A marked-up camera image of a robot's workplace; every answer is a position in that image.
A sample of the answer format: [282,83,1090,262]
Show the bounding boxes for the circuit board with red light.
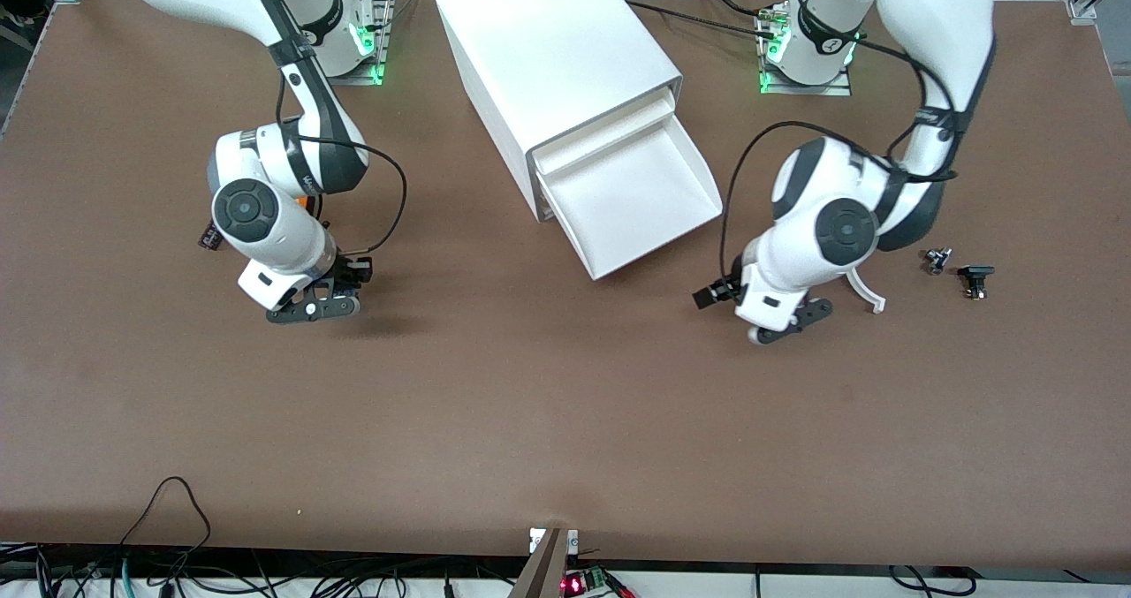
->
[560,566,612,598]

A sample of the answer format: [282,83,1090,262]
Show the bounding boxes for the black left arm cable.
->
[719,36,965,286]

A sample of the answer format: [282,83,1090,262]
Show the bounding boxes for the white drawer cabinet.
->
[435,0,683,223]

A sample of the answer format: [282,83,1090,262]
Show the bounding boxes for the grey camera mast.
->
[507,527,568,598]

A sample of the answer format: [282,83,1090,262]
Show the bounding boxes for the white half-ring bracket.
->
[846,266,887,315]

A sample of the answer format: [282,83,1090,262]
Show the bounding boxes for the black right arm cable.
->
[276,72,410,257]

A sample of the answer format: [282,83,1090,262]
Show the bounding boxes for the black cable to arm base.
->
[623,0,783,35]

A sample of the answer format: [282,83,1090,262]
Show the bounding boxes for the black looped cable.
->
[119,476,213,572]

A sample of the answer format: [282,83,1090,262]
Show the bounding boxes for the black switch component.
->
[958,265,997,301]

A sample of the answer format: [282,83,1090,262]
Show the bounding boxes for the white shallow drawer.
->
[533,88,680,177]

